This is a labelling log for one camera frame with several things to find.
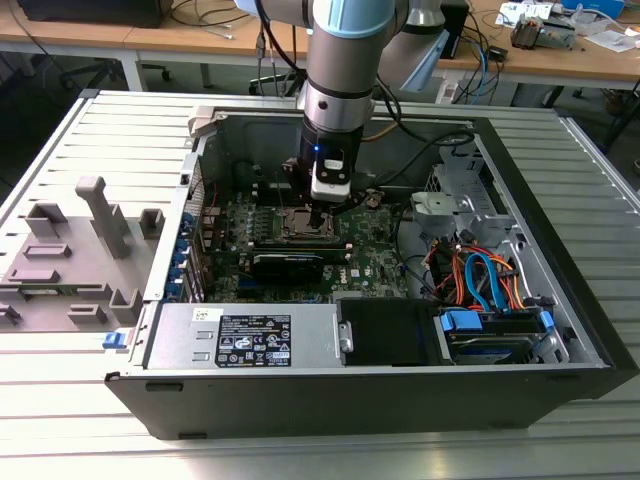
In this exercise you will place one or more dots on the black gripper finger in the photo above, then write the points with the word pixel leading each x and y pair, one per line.
pixel 297 177
pixel 322 217

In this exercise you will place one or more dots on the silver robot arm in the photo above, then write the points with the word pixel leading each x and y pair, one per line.
pixel 340 60

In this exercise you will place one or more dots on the CPU socket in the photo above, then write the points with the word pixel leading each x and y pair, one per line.
pixel 285 233

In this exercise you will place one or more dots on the green RAM stick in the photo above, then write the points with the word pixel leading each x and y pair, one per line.
pixel 336 255

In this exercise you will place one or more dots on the round coin battery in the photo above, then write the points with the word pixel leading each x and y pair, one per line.
pixel 375 200

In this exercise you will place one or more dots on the black graphics card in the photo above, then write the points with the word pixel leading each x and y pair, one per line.
pixel 285 272

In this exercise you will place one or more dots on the green motherboard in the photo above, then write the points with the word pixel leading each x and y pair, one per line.
pixel 380 265

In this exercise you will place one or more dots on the beige case latch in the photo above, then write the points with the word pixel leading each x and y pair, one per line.
pixel 202 120

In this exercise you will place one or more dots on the silver metal drive cage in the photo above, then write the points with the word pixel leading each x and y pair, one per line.
pixel 440 205

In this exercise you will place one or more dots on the black plastic shroud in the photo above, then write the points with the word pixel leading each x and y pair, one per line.
pixel 385 332

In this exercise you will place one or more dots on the pale blue teach pendant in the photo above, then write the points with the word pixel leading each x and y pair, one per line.
pixel 440 50

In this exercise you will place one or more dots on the tall black desktop box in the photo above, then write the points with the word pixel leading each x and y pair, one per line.
pixel 457 35

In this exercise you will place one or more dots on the black office chair base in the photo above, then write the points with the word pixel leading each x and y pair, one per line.
pixel 163 75

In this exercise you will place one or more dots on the black PC case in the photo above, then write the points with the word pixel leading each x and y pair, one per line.
pixel 350 405

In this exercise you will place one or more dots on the silver power supply unit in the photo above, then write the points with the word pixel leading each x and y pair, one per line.
pixel 175 340

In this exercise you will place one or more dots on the small black box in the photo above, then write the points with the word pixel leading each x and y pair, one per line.
pixel 499 54

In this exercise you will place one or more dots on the hard disk in blue carrier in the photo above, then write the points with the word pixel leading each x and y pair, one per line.
pixel 480 345

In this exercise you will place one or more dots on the grey electronic device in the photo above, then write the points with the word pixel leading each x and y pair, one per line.
pixel 530 32

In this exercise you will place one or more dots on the white paper leaflet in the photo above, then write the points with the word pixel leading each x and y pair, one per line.
pixel 520 12

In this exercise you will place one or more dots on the wooden desk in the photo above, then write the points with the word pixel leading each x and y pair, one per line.
pixel 550 67
pixel 75 37

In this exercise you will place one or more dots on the blue plastic clip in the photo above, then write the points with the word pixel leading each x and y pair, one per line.
pixel 114 341

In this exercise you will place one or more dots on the grey parts rack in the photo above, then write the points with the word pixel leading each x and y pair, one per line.
pixel 75 280

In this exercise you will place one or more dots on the black equipment box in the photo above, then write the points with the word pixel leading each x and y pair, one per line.
pixel 90 12

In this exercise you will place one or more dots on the white paper sheets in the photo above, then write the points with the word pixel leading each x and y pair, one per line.
pixel 610 40

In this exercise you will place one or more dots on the blue box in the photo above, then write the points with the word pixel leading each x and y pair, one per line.
pixel 595 5

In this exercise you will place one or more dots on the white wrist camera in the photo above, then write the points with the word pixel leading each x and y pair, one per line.
pixel 330 190

